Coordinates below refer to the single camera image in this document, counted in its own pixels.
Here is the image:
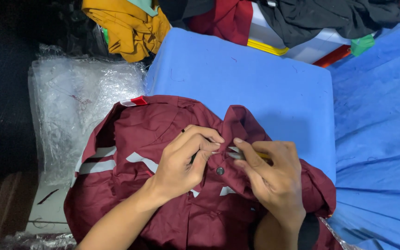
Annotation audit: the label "person's right hand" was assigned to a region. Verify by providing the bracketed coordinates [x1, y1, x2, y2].
[233, 138, 306, 230]

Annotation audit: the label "white board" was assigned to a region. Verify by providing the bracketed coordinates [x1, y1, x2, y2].
[25, 181, 72, 235]

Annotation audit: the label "yellow-handled thread snips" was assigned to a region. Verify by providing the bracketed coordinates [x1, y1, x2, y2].
[226, 146, 272, 161]

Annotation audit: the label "green cloth piece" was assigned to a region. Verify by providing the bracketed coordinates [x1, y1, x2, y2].
[350, 34, 375, 57]

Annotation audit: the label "clear plastic bags pile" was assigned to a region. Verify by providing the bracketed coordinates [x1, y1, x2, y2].
[28, 44, 148, 188]

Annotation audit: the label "person's left hand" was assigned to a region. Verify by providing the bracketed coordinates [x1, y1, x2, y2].
[150, 125, 225, 203]

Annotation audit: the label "black garment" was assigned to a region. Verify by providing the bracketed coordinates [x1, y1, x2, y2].
[158, 0, 400, 49]

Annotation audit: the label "blue cloth cover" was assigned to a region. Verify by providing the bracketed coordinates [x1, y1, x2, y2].
[144, 14, 400, 250]

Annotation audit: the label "red garment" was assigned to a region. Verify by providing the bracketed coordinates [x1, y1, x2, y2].
[188, 0, 253, 46]

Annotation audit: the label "mustard yellow garment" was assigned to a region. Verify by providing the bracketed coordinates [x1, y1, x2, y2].
[81, 0, 171, 63]

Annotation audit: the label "white plastic box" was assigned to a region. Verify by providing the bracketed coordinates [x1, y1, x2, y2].
[247, 2, 378, 68]

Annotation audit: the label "maroon work jacket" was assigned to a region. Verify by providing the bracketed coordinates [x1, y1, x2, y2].
[63, 95, 343, 250]

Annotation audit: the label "teal cloth piece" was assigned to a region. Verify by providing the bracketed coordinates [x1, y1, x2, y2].
[126, 0, 159, 17]

